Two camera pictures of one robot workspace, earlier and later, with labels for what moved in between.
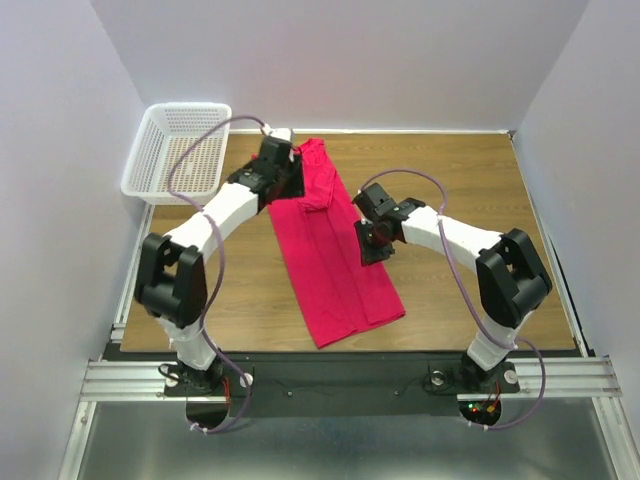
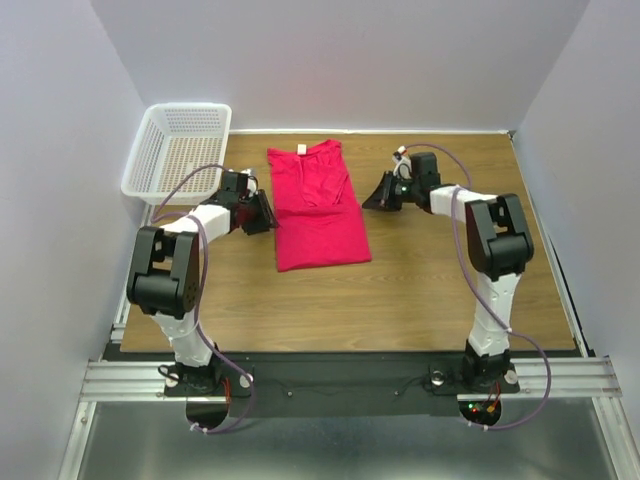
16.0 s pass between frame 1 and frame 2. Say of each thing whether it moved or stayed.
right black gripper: moved
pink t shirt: moved
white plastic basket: stayed
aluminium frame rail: stayed
